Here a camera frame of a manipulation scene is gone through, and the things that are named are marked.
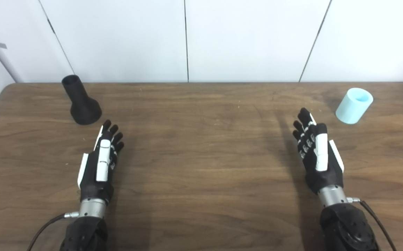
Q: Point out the small gray wall sticker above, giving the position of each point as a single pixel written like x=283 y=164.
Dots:
x=1 y=45

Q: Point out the black funnel-shaped nozzle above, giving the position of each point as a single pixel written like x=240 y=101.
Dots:
x=83 y=106

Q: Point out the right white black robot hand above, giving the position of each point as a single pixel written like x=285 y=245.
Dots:
x=321 y=157

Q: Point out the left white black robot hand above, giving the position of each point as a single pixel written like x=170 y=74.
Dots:
x=103 y=164

